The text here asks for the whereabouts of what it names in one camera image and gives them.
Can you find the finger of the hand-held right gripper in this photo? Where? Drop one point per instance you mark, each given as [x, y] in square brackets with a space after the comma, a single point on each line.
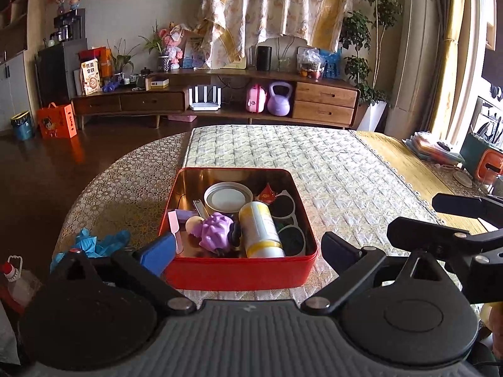
[459, 206]
[416, 233]

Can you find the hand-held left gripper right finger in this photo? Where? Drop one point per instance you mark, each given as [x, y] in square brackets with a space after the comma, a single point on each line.
[338, 249]

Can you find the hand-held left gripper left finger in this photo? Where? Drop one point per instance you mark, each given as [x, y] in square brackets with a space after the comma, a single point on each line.
[159, 253]

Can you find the cream shell-shaped object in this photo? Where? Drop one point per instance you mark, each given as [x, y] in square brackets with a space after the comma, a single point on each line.
[192, 226]

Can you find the silver nail clipper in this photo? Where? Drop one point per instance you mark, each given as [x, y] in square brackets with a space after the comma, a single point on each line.
[198, 208]

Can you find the purple plastic toy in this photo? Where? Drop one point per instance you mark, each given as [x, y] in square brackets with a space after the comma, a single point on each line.
[216, 231]

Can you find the white sunglasses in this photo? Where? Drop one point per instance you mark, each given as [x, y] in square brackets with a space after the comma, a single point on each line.
[283, 206]

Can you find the red tin box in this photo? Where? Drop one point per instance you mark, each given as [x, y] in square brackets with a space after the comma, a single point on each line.
[235, 275]

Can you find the yellow white bottle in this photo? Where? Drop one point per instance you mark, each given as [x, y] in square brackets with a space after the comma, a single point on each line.
[259, 227]

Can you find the round gold tin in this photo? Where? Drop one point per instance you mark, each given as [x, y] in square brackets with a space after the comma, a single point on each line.
[228, 198]

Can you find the red candy wrapper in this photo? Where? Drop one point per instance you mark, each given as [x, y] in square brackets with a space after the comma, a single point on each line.
[267, 194]

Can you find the round coaster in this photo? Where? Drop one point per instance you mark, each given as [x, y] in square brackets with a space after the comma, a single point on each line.
[463, 178]

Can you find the blue rubber gloves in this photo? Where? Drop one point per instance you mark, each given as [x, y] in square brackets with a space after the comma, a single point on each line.
[106, 243]

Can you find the green orange desk organizer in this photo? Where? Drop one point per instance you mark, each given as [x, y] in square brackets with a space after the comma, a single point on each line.
[471, 153]

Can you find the yellow table runner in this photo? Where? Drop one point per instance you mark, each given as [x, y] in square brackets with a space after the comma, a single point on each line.
[401, 165]

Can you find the quilted cream table mat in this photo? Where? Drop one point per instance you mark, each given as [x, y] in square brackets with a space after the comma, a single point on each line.
[334, 165]

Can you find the white planter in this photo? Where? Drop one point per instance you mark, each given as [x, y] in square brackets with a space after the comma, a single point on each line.
[371, 116]

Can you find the pink tray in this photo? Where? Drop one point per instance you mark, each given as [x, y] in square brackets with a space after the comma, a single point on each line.
[182, 118]

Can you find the yellow curtain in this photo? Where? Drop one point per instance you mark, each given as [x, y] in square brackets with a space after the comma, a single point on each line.
[448, 66]

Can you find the plastic bottle red cap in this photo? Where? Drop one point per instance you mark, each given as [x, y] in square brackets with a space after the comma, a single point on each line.
[21, 286]

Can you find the wooden TV cabinet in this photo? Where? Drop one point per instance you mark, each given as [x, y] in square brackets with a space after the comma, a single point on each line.
[326, 96]

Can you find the white router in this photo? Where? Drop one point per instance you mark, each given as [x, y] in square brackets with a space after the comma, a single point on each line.
[204, 106]

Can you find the purple kettlebell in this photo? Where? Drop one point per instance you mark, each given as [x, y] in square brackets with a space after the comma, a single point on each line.
[279, 106]

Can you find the covered standing air conditioner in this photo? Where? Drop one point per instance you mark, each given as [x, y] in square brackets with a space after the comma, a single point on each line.
[416, 47]

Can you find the orange gift box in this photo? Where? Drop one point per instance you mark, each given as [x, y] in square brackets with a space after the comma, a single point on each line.
[57, 121]

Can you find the pink toy case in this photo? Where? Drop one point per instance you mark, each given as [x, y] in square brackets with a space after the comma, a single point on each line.
[255, 102]

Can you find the small white yellow box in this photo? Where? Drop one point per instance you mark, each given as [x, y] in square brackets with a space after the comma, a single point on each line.
[160, 83]

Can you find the blue toy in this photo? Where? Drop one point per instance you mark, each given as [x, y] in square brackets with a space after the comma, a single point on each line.
[111, 86]

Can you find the blue round bin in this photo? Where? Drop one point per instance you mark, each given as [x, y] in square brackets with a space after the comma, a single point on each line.
[22, 125]

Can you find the printed snack bag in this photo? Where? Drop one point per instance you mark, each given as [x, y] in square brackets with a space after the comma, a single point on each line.
[90, 78]

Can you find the potted orchid plant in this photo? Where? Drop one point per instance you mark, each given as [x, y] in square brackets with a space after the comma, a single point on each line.
[163, 65]

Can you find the clear plastic bag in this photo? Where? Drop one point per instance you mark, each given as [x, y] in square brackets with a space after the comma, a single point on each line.
[310, 63]

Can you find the small potted plant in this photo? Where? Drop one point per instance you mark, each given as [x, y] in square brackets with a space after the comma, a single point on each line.
[120, 63]

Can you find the orange red bag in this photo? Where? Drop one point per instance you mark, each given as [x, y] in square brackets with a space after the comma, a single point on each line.
[105, 65]

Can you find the black speaker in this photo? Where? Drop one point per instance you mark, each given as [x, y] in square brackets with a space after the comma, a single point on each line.
[264, 59]

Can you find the tall green houseplant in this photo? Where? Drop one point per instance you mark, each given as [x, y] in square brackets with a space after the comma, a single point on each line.
[357, 27]

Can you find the pink plush doll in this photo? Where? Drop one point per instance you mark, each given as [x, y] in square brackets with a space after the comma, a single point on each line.
[173, 47]

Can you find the black cabinet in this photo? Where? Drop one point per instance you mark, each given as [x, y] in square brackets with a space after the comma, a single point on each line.
[55, 74]

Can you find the black coffee machine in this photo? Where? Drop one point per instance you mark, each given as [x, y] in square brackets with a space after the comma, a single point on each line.
[72, 23]

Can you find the floral cover cloth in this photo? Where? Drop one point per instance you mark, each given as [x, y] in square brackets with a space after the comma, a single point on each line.
[275, 4]

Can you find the small figurine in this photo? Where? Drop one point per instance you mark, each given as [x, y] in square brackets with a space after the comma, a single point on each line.
[74, 3]

